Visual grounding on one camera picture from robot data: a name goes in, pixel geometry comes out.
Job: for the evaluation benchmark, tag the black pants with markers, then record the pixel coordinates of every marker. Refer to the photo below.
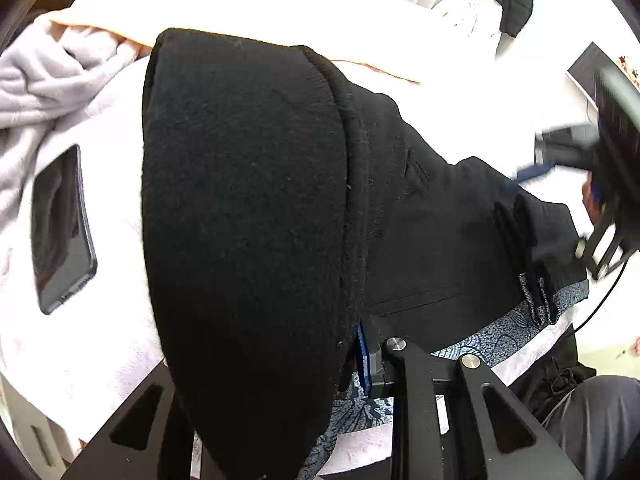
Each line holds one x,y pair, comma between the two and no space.
281,203

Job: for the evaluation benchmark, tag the person dark trousers leg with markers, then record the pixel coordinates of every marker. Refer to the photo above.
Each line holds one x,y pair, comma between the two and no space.
597,423

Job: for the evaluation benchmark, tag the person right hand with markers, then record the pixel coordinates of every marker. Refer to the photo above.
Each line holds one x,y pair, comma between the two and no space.
593,207

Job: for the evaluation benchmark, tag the peach fleece blanket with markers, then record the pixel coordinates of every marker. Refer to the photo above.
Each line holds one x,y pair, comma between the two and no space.
330,39

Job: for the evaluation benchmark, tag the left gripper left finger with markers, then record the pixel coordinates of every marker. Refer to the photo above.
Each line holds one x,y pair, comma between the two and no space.
148,437

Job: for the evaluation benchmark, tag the lavender plush bed blanket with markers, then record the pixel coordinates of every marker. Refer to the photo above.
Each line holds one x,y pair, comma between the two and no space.
78,364

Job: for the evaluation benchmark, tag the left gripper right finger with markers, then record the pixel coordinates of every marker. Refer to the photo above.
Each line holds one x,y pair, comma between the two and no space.
453,419

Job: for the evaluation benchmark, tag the curved wall monitor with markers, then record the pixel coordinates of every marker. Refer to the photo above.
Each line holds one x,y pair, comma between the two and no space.
585,72

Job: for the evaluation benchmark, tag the cream puffer jacket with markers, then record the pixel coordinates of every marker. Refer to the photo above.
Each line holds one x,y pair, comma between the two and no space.
475,22

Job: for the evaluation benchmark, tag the black smartphone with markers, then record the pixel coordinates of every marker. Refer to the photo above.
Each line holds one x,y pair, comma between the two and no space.
63,256

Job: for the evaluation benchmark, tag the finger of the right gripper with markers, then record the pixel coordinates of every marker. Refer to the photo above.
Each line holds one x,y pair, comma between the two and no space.
533,172

